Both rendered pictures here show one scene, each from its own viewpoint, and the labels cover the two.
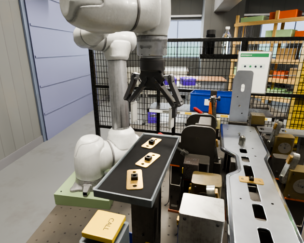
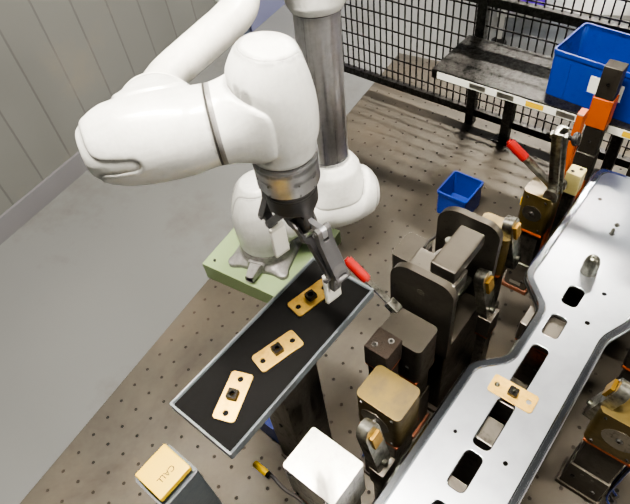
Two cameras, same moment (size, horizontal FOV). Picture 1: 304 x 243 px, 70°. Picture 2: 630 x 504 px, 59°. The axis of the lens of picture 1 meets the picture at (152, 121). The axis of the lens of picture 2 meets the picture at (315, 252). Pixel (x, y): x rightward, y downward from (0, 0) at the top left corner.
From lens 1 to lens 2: 62 cm
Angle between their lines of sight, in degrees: 39
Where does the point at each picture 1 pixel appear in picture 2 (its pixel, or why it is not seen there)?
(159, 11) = (272, 140)
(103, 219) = (162, 463)
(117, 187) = (203, 406)
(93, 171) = (264, 245)
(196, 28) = not seen: outside the picture
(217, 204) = (346, 470)
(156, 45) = (279, 186)
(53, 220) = (199, 309)
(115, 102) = not seen: hidden behind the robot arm
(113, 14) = (166, 175)
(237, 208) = (431, 450)
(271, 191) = (530, 435)
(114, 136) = not seen: hidden behind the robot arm
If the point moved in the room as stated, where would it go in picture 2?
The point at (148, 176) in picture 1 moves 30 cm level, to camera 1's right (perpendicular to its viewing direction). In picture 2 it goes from (255, 396) to (443, 463)
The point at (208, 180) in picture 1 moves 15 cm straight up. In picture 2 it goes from (388, 396) to (387, 351)
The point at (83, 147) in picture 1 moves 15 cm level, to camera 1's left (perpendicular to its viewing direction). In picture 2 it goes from (242, 203) to (191, 191)
